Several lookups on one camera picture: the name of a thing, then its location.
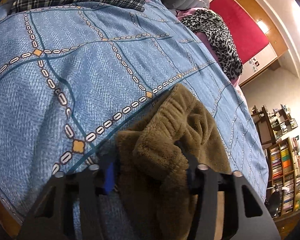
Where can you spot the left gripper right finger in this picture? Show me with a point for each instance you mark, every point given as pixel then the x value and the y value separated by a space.
pixel 218 203

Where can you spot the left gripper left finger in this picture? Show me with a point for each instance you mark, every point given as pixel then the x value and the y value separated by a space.
pixel 51 216

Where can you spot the brown fleece pants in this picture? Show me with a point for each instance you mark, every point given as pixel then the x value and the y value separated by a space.
pixel 154 162

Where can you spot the black office chair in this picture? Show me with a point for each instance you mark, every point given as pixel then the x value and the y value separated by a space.
pixel 274 202

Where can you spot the wooden bookshelf with books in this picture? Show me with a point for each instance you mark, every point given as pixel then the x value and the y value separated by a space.
pixel 283 160

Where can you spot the wooden desk with shelf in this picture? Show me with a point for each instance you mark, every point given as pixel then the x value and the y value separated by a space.
pixel 272 126

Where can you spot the blue patterned bedspread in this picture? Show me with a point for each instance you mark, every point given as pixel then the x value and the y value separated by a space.
pixel 73 76

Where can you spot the leopard print blanket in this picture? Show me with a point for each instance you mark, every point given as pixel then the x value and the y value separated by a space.
pixel 215 40

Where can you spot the pink pillow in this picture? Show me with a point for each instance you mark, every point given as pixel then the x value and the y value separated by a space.
pixel 202 32

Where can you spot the red wall panel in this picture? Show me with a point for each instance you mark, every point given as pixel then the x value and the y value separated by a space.
pixel 248 38

